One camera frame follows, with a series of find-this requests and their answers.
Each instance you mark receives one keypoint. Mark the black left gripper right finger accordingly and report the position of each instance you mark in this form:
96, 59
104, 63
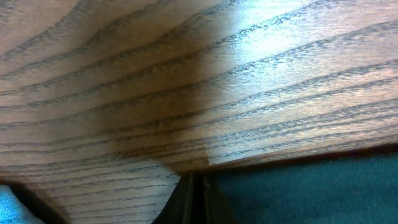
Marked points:
217, 209

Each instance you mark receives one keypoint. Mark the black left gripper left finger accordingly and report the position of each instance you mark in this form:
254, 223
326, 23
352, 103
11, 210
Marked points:
178, 208

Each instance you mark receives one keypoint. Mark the black t-shirt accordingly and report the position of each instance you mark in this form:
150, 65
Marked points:
342, 191

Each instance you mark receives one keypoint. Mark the light blue t-shirt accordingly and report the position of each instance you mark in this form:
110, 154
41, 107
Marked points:
13, 211

